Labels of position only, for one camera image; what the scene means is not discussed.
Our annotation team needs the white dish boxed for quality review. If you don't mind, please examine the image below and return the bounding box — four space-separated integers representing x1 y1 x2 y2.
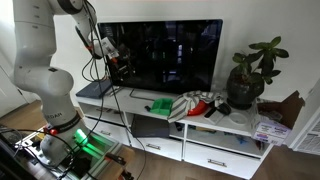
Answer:
229 112 247 125

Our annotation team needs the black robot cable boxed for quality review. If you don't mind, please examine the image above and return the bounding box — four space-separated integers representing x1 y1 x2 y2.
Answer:
81 0 148 180

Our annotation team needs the dark blue flat box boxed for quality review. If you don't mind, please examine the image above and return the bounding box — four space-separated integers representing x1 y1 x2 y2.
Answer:
76 80 112 99

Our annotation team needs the black flat screen television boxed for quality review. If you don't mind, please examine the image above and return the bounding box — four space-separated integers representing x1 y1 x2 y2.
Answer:
98 19 223 94

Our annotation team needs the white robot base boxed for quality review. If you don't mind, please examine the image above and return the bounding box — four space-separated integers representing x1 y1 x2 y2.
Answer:
18 128 121 180

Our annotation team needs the red bowl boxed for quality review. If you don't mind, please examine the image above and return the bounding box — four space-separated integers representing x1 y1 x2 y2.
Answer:
187 100 208 116

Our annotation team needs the small black toy car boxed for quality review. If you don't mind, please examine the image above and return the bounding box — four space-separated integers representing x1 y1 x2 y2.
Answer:
144 106 151 112

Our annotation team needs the white tv stand cabinet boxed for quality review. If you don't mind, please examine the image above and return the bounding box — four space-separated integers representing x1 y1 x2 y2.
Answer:
77 88 272 179

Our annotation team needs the white purple carton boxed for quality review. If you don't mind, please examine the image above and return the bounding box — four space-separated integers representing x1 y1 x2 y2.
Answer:
251 114 291 146

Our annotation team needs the striped cloth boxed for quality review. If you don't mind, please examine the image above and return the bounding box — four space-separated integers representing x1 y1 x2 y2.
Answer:
168 90 224 123

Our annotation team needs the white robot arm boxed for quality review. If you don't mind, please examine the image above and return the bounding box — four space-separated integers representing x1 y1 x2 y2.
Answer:
12 0 119 164

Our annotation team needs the potted green plant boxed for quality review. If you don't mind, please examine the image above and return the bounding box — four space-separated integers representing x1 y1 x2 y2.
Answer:
226 36 289 110

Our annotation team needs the green plastic tray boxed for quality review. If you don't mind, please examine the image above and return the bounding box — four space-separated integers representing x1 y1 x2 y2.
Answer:
150 98 173 116

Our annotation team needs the brown cardboard box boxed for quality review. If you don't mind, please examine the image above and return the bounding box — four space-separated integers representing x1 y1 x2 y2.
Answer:
258 91 305 129

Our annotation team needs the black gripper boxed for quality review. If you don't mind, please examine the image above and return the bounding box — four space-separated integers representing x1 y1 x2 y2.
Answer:
110 46 135 82

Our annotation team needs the black remote control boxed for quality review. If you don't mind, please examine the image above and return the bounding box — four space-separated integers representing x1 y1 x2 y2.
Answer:
217 103 231 115

